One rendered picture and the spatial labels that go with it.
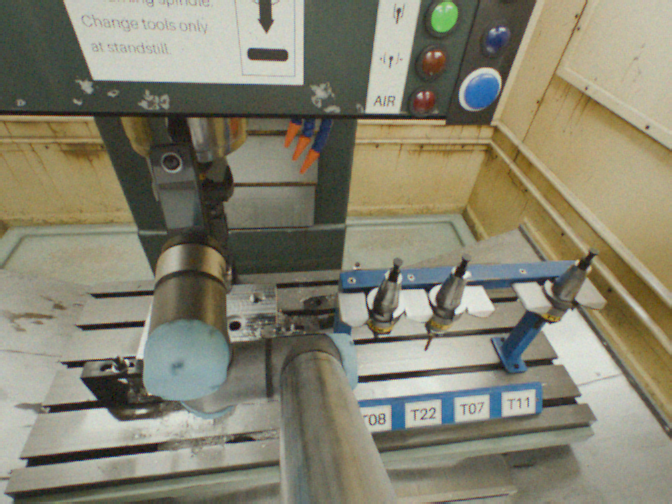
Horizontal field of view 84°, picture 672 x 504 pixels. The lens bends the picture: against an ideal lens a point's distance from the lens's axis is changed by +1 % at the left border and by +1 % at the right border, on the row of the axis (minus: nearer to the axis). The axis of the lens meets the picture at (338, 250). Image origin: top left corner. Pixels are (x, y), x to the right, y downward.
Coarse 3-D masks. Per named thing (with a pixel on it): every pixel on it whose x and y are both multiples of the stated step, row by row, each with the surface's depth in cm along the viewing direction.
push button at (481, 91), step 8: (472, 80) 31; (480, 80) 31; (488, 80) 31; (496, 80) 31; (472, 88) 31; (480, 88) 31; (488, 88) 31; (496, 88) 32; (464, 96) 32; (472, 96) 32; (480, 96) 32; (488, 96) 32; (496, 96) 32; (472, 104) 32; (480, 104) 32; (488, 104) 33
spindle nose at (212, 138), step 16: (128, 128) 46; (144, 128) 44; (160, 128) 44; (176, 128) 44; (192, 128) 44; (208, 128) 45; (224, 128) 47; (240, 128) 49; (144, 144) 46; (192, 144) 46; (208, 144) 46; (224, 144) 48; (240, 144) 51; (208, 160) 48
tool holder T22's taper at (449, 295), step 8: (448, 280) 60; (456, 280) 59; (464, 280) 59; (440, 288) 63; (448, 288) 61; (456, 288) 60; (464, 288) 61; (440, 296) 62; (448, 296) 61; (456, 296) 61; (440, 304) 63; (448, 304) 62; (456, 304) 62
